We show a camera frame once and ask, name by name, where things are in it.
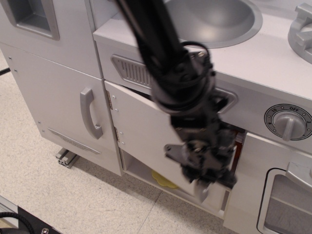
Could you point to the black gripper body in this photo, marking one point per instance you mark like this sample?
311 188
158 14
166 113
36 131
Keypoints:
204 163

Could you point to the grey cabinet door handle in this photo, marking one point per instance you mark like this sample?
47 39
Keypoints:
201 190

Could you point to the white cabinet door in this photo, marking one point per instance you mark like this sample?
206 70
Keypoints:
143 130

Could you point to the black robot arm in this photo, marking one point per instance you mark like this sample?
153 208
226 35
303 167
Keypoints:
185 89

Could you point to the orange toy pumpkin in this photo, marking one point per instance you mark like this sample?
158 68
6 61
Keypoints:
239 144

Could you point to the yellow plastic plate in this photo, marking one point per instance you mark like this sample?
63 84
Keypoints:
162 181

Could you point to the grey timer knob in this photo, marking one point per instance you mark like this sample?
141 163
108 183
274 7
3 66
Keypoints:
289 122

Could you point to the white oven door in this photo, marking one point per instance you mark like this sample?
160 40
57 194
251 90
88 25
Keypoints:
286 207

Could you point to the grey vent grille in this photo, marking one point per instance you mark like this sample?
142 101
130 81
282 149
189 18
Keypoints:
134 75

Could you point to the silver sink bowl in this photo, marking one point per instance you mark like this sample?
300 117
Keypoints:
215 23

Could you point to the white toy kitchen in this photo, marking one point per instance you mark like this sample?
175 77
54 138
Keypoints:
89 199

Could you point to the aluminium extrusion bar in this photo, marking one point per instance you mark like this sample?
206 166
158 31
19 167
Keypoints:
66 158

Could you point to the silver fridge emblem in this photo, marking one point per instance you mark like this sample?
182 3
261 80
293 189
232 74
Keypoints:
74 142

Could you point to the white fridge door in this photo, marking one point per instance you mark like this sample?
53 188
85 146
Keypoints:
51 92

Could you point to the grey stove burner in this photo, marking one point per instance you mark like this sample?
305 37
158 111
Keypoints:
299 41

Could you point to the grey ice dispenser recess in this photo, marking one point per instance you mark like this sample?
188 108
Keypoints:
36 16

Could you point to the grey oven handle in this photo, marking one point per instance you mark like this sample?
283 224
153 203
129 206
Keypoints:
300 175

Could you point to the grey fridge door handle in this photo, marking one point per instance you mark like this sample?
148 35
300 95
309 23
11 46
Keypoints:
86 99

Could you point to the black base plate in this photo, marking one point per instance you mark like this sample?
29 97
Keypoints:
39 226

